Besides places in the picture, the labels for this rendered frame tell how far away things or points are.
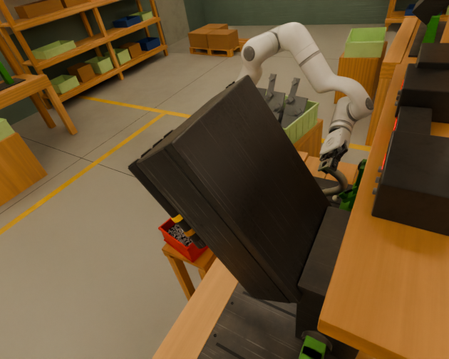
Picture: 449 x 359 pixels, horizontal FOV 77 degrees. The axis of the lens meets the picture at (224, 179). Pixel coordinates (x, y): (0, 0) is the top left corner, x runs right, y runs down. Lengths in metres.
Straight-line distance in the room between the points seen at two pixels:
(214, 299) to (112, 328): 1.29
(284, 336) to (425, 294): 0.68
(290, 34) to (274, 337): 1.08
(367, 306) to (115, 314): 2.09
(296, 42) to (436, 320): 0.98
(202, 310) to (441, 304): 0.84
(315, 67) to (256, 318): 0.94
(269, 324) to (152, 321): 1.27
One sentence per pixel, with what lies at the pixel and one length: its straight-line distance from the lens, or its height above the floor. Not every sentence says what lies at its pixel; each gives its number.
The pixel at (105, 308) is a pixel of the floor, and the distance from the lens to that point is 2.44.
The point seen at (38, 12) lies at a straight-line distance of 5.94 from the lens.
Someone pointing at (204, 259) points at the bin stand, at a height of 0.80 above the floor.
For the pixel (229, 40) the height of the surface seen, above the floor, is 0.33.
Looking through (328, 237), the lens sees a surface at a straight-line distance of 0.87.
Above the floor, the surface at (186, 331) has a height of 0.90.
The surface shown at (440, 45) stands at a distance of 1.00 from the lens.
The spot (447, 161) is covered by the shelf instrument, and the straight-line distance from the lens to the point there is 0.56.
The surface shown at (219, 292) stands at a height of 0.90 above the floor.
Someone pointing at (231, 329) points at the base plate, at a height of 0.90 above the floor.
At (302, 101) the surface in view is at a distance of 2.08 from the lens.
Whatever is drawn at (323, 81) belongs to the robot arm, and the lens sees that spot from 1.18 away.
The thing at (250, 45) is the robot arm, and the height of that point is 1.58.
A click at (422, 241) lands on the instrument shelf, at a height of 1.54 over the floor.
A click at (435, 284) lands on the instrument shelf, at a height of 1.54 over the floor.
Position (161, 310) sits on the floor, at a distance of 2.25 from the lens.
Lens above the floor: 1.92
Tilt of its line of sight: 40 degrees down
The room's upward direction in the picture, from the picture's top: 11 degrees counter-clockwise
